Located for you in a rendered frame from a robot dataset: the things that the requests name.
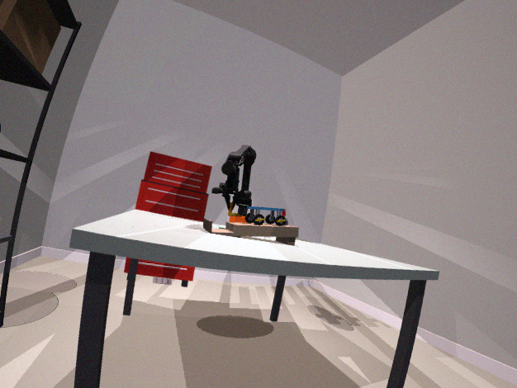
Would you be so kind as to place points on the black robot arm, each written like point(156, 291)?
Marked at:
point(246, 156)

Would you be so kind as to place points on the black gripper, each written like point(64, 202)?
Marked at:
point(232, 184)

